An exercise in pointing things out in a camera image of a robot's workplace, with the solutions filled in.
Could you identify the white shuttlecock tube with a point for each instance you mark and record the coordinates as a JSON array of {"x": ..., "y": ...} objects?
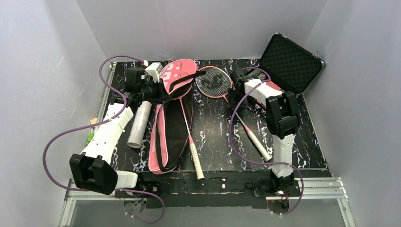
[{"x": 136, "y": 136}]

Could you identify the black poker chip case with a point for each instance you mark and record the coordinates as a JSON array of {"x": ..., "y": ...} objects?
[{"x": 290, "y": 66}]

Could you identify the pink badminton racket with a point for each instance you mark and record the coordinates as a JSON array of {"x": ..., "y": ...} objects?
[
  {"x": 215, "y": 83},
  {"x": 179, "y": 94}
]

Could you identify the tan wooden block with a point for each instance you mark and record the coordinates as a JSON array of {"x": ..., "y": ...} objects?
[{"x": 93, "y": 121}]

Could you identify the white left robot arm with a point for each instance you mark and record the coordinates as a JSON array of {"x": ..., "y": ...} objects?
[{"x": 91, "y": 168}]

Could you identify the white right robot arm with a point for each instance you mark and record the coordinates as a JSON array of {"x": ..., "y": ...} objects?
[{"x": 282, "y": 115}]

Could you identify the green clip on wall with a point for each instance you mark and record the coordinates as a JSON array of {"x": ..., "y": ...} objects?
[{"x": 90, "y": 137}]

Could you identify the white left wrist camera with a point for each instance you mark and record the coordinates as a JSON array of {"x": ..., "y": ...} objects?
[{"x": 154, "y": 70}]

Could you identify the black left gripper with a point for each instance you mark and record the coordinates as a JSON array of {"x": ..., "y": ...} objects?
[{"x": 161, "y": 92}]

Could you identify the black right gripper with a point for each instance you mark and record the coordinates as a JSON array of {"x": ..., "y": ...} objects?
[{"x": 235, "y": 88}]

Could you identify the pink racket bag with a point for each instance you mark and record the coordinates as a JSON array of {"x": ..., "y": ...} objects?
[{"x": 169, "y": 134}]

